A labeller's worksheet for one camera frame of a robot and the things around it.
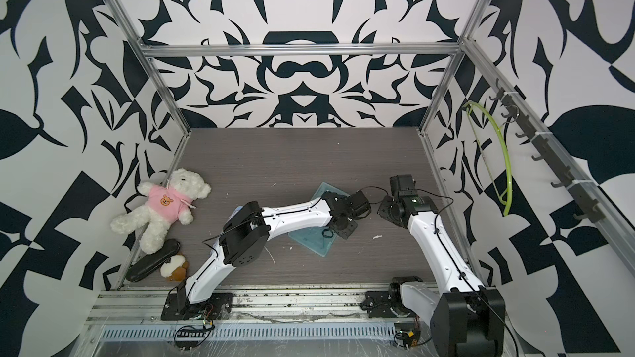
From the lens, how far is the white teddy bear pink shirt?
807 mm

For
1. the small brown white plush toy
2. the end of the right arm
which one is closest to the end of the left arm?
the end of the right arm

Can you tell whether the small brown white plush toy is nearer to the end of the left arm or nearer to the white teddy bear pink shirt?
the white teddy bear pink shirt

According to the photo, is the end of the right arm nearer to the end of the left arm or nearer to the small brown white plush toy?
the end of the left arm

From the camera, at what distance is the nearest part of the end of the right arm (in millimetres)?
577

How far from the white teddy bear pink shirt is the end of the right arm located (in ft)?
2.24

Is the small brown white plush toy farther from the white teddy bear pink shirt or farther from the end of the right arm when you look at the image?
the end of the right arm

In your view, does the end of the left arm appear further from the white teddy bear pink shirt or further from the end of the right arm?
the white teddy bear pink shirt
